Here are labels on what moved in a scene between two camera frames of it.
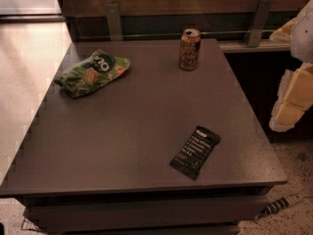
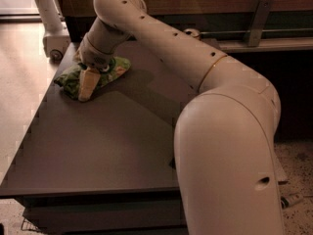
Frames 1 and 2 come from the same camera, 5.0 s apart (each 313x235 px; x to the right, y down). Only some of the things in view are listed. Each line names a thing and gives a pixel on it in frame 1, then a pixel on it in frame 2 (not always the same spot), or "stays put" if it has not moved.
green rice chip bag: (96, 70) stays put
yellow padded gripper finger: (283, 34) to (91, 56)
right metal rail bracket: (257, 29) stays put
